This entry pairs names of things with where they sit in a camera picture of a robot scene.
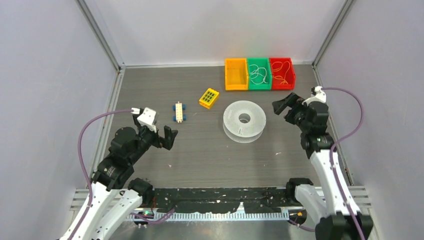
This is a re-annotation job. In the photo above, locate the orange bin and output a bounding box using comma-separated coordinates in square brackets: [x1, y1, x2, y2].
[224, 58, 249, 91]

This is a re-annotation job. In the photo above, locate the slotted cable duct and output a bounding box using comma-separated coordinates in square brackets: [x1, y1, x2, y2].
[125, 211, 292, 222]

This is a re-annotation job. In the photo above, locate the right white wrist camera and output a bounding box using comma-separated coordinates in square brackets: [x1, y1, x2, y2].
[302, 86, 327, 106]

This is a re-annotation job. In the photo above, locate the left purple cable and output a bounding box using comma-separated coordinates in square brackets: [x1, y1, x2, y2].
[64, 109, 135, 240]

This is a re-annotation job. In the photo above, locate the left aluminium frame post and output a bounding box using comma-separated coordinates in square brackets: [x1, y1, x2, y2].
[75, 0, 125, 72]

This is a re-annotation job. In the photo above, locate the orange wire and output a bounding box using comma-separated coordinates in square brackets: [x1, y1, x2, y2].
[272, 61, 294, 85]

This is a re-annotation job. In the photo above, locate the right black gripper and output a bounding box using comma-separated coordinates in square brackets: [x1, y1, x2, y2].
[271, 92, 310, 133]

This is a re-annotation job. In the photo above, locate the red bin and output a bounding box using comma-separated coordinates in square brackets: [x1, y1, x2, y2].
[269, 57, 296, 91]

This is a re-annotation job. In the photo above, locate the yellow toy brick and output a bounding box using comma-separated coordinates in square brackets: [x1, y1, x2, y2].
[198, 88, 220, 109]

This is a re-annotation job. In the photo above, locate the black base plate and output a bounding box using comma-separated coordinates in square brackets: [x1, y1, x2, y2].
[142, 187, 301, 214]

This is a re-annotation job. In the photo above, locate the right aluminium frame post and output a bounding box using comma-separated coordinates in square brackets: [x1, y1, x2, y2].
[312, 0, 356, 70]

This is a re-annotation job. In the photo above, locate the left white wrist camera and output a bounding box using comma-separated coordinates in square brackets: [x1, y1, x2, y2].
[131, 107, 158, 133]

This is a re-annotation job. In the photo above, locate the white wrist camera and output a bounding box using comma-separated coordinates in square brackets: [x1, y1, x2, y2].
[131, 107, 158, 133]
[302, 86, 327, 106]

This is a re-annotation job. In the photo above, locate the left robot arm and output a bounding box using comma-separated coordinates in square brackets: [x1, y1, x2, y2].
[61, 116, 179, 240]

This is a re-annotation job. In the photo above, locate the white wire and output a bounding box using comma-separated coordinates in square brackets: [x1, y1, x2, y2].
[249, 64, 270, 85]

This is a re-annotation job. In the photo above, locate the grey cable spool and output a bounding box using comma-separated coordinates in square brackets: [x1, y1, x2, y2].
[222, 100, 267, 144]

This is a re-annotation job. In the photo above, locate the aluminium frame post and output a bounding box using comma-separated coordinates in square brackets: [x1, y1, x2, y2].
[312, 0, 356, 70]
[75, 0, 125, 72]

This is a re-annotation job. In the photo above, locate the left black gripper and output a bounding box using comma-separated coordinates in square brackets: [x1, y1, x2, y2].
[129, 113, 178, 163]

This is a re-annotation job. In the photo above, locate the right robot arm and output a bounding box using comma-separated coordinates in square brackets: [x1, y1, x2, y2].
[272, 92, 374, 240]

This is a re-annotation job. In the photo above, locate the green bin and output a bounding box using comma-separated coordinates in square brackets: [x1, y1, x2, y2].
[247, 57, 273, 91]

